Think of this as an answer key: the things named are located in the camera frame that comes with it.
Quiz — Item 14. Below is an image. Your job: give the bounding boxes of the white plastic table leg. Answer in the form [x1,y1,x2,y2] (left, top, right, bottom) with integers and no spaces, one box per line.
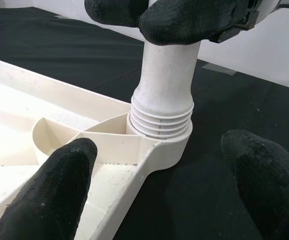
[129,39,202,139]

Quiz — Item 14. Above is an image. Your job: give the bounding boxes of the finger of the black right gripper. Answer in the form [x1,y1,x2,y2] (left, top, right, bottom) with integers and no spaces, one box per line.
[138,0,250,47]
[84,0,158,27]

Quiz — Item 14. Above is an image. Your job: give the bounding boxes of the clear tape strip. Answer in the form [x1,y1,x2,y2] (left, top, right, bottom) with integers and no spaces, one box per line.
[201,63,238,76]

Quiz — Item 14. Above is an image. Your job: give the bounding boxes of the white plastic table top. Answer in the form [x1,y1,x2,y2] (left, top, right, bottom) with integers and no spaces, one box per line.
[0,55,193,240]

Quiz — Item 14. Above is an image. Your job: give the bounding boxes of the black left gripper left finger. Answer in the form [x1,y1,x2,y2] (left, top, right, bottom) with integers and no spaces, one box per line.
[0,138,98,240]

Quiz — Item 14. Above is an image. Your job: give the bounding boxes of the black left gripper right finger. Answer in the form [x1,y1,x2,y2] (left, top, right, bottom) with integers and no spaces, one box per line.
[221,129,289,240]

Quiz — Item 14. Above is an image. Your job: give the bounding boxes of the black table cloth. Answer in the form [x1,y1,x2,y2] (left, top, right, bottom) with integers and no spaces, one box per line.
[0,6,289,240]

